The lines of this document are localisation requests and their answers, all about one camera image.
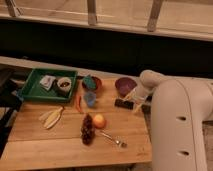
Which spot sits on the green plastic tray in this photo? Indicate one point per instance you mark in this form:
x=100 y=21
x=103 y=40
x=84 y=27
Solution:
x=33 y=91

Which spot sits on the yellow banana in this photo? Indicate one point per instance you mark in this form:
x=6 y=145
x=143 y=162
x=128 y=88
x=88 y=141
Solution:
x=50 y=118

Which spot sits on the dark grape bunch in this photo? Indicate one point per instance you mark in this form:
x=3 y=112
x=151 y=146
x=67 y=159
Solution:
x=87 y=130

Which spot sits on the small white box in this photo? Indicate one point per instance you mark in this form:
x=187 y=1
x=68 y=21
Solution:
x=47 y=81

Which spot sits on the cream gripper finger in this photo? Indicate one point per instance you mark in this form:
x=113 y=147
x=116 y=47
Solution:
x=130 y=95
x=137 y=107

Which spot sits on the orange bowl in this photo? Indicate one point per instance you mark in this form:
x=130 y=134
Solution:
x=98 y=84

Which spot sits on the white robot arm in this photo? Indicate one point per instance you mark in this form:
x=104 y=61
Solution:
x=179 y=106

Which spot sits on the black eraser block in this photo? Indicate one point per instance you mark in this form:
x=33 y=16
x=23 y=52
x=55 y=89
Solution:
x=124 y=104

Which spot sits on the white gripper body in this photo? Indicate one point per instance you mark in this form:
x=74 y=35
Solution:
x=141 y=92

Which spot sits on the orange apple fruit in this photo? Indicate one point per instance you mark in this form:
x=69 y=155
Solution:
x=99 y=121

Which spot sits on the blue plastic cup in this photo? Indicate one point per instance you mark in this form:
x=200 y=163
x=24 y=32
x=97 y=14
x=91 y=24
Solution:
x=90 y=98

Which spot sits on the purple bowl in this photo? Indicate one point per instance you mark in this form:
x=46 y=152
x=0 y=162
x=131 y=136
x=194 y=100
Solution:
x=124 y=85

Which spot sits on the red chili pepper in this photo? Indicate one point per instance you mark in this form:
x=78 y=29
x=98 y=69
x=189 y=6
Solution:
x=78 y=103

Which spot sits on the grey cup in tray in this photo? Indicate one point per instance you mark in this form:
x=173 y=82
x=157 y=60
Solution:
x=63 y=86

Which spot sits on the teal cloth object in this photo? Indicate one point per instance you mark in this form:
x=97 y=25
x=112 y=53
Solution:
x=89 y=82

